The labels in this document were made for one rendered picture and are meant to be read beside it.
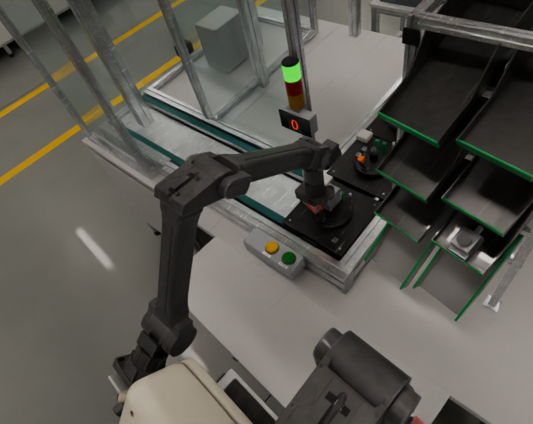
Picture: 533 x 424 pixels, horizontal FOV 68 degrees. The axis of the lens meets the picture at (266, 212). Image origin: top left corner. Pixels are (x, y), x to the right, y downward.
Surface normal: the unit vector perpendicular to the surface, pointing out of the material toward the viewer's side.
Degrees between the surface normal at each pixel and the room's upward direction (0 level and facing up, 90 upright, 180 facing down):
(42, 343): 0
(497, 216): 25
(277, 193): 0
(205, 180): 8
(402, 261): 45
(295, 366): 0
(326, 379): 13
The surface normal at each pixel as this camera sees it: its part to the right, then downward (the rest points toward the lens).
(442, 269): -0.67, 0.00
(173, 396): 0.32, -0.88
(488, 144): -0.50, -0.28
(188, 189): -0.05, -0.61
